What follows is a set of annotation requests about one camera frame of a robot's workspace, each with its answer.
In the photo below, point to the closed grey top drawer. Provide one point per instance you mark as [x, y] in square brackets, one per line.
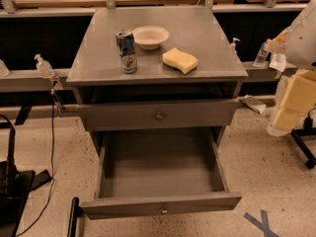
[160, 114]

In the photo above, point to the white wipes packet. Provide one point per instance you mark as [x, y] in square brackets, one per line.
[277, 62]

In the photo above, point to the small pump bottle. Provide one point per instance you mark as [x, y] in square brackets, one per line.
[233, 44]

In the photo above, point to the open grey middle drawer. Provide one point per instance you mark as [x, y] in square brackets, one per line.
[159, 172]

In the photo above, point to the clear bottle at edge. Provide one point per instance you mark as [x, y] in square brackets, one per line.
[4, 71]

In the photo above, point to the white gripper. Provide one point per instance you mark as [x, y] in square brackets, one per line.
[303, 41]

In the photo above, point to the black bar handle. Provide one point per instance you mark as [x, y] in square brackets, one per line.
[74, 212]

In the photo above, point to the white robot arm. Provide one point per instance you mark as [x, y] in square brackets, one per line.
[302, 46]

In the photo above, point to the black stand base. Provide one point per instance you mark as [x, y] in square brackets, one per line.
[15, 186]

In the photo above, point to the crumpled plastic wrapper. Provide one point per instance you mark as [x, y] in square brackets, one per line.
[253, 103]

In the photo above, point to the clear water bottle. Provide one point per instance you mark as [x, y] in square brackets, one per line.
[262, 54]

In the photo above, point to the white paper bowl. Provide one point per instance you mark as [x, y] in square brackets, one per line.
[150, 37]

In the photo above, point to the yellow sponge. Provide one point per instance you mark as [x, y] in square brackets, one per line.
[180, 60]

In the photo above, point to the clear sanitizer pump bottle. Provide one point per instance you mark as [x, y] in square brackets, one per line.
[43, 67]

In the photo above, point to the silver blue redbull can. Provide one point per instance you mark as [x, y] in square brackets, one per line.
[126, 50]

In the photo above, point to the grey drawer cabinet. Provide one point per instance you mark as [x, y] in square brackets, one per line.
[96, 76]

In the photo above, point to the blue tape cross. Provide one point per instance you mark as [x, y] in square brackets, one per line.
[262, 224]

